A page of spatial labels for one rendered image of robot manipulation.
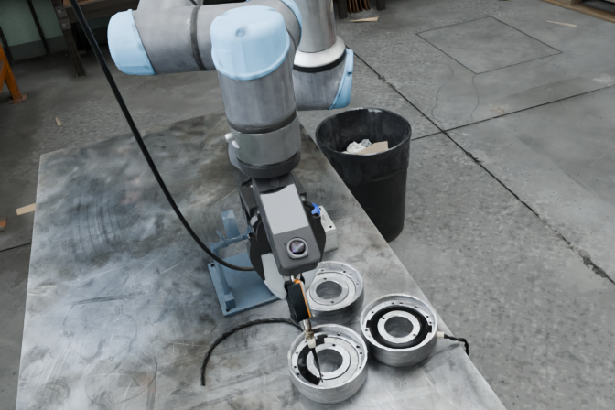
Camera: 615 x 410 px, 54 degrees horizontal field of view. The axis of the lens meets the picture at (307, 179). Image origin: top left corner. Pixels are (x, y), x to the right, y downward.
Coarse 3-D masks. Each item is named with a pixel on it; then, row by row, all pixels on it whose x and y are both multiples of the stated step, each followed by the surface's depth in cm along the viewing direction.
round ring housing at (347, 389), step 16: (304, 336) 82; (336, 336) 82; (352, 336) 82; (288, 352) 79; (320, 352) 81; (336, 352) 81; (304, 384) 75; (336, 384) 74; (352, 384) 75; (320, 400) 76; (336, 400) 77
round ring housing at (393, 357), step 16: (368, 304) 85; (384, 304) 86; (400, 304) 86; (416, 304) 86; (384, 320) 84; (400, 320) 85; (416, 320) 83; (432, 320) 83; (368, 336) 80; (384, 336) 82; (432, 336) 79; (384, 352) 79; (400, 352) 78; (416, 352) 78
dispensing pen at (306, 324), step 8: (288, 280) 78; (288, 288) 74; (296, 288) 74; (288, 296) 75; (296, 296) 74; (288, 304) 77; (296, 304) 74; (304, 304) 74; (296, 312) 74; (304, 312) 74; (296, 320) 74; (304, 320) 76; (304, 328) 76; (312, 336) 76; (312, 344) 76; (312, 352) 76; (320, 376) 76
